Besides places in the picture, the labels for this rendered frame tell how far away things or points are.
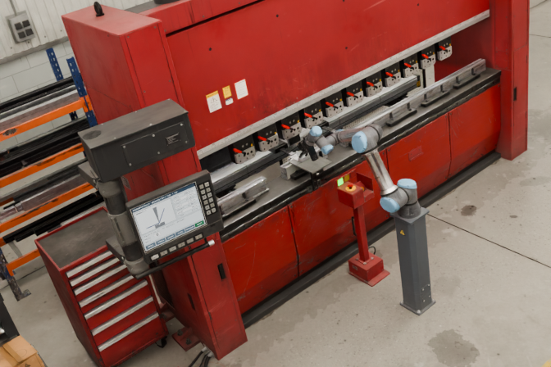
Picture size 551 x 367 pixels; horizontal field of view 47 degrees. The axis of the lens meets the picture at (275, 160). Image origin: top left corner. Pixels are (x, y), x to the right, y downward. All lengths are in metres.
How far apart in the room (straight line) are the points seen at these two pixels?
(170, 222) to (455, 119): 2.94
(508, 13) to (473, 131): 1.01
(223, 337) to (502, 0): 3.44
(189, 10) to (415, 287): 2.30
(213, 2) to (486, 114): 2.91
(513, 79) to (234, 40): 2.77
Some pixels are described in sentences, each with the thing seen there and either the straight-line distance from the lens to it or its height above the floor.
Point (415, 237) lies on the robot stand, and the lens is 4.14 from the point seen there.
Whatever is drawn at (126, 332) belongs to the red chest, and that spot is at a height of 0.34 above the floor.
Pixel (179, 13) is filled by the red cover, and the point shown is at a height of 2.25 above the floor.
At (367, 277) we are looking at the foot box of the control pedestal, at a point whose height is 0.05.
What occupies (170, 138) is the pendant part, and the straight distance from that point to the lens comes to 3.12.
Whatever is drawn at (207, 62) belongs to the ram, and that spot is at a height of 1.91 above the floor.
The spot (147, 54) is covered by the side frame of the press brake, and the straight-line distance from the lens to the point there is 3.41.
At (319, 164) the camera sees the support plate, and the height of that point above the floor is 1.00.
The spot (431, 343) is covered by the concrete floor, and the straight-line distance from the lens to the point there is 4.35.
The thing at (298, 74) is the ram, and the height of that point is 1.59.
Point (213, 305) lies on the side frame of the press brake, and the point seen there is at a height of 0.44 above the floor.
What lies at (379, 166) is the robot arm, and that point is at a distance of 3.86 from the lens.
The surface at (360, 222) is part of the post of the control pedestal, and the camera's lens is 4.60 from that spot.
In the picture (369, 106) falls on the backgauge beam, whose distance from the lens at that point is 5.19.
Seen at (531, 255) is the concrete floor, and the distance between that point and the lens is 5.03.
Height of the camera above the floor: 3.12
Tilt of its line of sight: 28 degrees down
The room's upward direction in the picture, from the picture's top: 11 degrees counter-clockwise
